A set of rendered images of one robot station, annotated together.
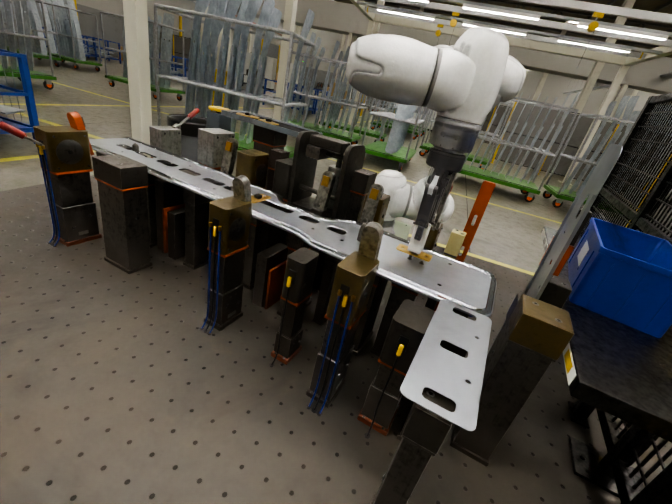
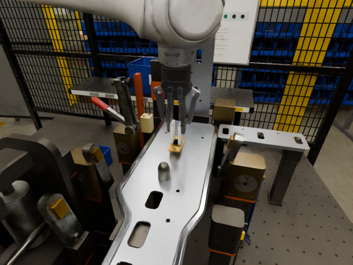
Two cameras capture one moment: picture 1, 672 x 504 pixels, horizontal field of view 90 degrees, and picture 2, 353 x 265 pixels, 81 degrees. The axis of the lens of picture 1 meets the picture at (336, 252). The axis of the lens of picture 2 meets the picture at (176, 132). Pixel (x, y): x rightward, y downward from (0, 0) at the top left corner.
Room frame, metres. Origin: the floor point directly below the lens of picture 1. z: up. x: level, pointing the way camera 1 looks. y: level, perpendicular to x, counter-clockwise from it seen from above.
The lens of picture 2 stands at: (0.81, 0.35, 1.39)
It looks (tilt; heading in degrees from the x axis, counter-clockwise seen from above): 31 degrees down; 262
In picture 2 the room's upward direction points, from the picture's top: straight up
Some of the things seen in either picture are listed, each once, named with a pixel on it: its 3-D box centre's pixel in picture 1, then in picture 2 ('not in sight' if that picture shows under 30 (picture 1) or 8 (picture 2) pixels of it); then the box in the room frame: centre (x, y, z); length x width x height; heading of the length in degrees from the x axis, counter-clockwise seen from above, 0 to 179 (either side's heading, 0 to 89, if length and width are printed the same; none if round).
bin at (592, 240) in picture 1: (621, 268); (164, 76); (0.74, -0.64, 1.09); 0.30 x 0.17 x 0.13; 152
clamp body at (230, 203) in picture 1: (223, 268); not in sight; (0.72, 0.27, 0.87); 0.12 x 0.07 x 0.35; 158
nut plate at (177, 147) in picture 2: (414, 250); (176, 142); (0.74, -0.18, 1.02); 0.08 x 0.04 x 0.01; 68
